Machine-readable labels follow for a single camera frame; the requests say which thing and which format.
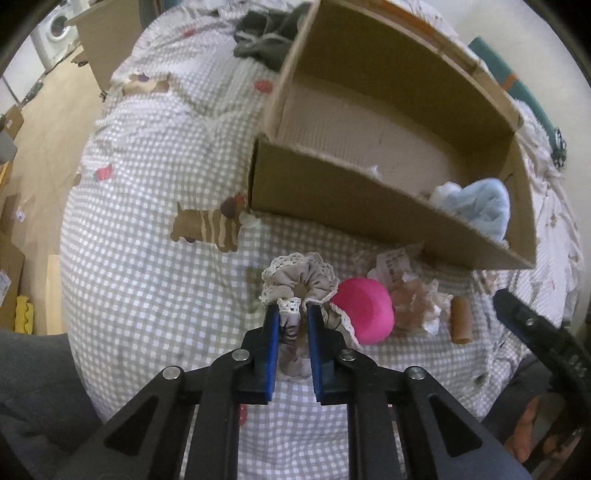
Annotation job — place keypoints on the flat cardboard box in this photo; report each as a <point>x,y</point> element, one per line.
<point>9,281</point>

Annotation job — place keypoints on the pink round sponge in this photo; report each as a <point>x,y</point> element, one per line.
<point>367,311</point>

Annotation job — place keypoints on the person's grey trouser leg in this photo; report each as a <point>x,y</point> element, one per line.
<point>37,406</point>

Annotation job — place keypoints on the dark grey cloth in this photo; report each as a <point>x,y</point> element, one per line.
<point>268,34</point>

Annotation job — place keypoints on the open cardboard box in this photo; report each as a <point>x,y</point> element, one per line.
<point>369,138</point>

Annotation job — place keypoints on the white washing machine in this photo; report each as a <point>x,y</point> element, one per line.
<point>53,30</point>

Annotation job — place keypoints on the white paper tag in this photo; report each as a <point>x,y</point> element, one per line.
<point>392,263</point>

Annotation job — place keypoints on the white fluffy cloth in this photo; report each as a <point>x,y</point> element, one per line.
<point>444,194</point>

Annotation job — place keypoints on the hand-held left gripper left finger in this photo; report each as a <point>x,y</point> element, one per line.
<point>273,350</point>

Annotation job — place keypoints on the grey checked dog-print blanket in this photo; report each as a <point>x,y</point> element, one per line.
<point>152,277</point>

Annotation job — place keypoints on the brown cylinder roll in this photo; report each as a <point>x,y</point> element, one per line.
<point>461,320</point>

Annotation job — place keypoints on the yellow foam block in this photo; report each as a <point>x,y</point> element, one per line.
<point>24,314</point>

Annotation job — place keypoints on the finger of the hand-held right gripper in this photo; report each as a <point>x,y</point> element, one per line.
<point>531,325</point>

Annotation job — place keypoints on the person's right hand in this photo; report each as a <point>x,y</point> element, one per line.
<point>524,431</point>

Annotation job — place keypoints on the tall cardboard box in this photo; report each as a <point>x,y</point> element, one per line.
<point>108,37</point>

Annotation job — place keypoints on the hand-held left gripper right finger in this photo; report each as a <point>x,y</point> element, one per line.
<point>316,355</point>

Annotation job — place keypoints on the beige lace-trimmed scrunchie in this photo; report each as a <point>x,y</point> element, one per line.
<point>300,277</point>

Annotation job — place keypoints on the small cardboard box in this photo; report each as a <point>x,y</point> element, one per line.
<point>11,121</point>

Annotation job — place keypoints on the light blue fluffy cloth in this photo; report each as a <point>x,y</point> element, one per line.
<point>485,207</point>

